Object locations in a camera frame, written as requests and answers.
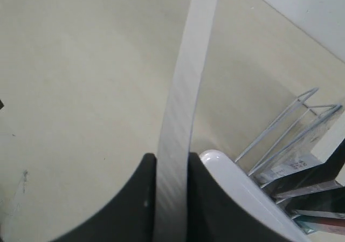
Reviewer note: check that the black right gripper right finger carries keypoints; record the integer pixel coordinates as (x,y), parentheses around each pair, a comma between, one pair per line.
(215,216)

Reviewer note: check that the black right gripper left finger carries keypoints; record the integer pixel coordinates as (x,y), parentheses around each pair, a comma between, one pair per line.
(128,216)

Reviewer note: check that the blue moon cover book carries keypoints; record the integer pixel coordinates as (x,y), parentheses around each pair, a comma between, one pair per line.
(171,215)

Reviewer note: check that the dark brown spine book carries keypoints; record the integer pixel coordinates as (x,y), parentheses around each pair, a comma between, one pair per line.
(324,177)

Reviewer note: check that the pink red spine book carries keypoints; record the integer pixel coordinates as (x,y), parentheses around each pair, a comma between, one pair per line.
(321,220)

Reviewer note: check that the clear acrylic book rack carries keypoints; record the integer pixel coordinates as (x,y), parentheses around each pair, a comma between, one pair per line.
(301,128)

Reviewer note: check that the grey white spine book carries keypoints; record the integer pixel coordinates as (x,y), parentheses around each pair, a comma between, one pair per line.
(287,167)

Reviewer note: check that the black green spine book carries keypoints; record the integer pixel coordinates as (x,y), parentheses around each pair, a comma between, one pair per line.
(316,201)

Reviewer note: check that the white plastic tray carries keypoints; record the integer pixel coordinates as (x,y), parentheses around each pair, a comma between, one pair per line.
(241,189)

